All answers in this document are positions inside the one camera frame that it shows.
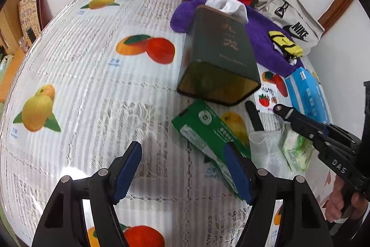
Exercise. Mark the green foil packet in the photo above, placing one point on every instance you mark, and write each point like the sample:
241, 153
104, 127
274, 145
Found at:
202, 125

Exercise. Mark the white glove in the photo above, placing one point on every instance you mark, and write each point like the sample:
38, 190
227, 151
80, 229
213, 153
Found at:
225, 2

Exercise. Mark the blue tissue pack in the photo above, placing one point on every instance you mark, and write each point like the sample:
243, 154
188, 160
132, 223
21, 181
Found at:
309, 96

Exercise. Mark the fruit printed tablecloth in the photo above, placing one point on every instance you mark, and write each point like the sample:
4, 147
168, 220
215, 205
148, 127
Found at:
101, 90

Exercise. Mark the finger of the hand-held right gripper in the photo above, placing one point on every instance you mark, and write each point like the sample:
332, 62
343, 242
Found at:
300, 119
320, 144

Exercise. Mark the brown patterned book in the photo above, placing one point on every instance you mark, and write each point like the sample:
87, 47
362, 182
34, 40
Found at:
30, 15

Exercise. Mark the wooden nightstand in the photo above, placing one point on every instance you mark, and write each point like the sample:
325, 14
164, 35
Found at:
7, 73

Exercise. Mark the yellow black pouch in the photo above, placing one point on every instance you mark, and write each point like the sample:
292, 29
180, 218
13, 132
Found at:
284, 44

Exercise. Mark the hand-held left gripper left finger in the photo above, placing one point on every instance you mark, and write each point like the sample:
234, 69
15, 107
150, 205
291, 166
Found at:
127, 174

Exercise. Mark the purple towel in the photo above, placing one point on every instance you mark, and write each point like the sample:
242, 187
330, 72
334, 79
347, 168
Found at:
266, 44

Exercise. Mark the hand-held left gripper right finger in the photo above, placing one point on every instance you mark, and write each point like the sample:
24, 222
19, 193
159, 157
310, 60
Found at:
235, 170

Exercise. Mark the small white cloth piece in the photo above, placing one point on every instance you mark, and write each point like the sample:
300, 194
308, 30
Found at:
292, 61

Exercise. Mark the grey sling bag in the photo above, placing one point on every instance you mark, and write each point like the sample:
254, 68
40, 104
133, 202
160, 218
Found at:
292, 15

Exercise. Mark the person's right hand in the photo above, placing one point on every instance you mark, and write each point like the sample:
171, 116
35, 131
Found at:
334, 200

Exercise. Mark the clear plastic bag with wipes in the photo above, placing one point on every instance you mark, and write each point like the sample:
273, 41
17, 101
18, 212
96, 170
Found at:
266, 148

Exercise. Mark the wooden door frame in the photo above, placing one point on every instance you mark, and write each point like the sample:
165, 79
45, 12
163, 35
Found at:
338, 5

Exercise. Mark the dark green tin box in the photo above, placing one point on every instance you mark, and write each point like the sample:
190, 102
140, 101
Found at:
219, 61

